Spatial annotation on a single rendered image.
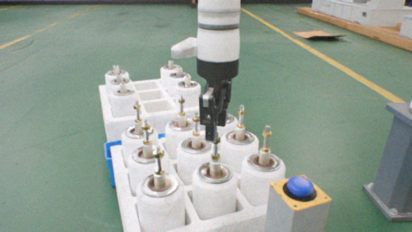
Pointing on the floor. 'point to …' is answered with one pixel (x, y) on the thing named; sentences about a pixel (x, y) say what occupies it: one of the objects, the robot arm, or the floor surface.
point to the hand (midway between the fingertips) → (215, 127)
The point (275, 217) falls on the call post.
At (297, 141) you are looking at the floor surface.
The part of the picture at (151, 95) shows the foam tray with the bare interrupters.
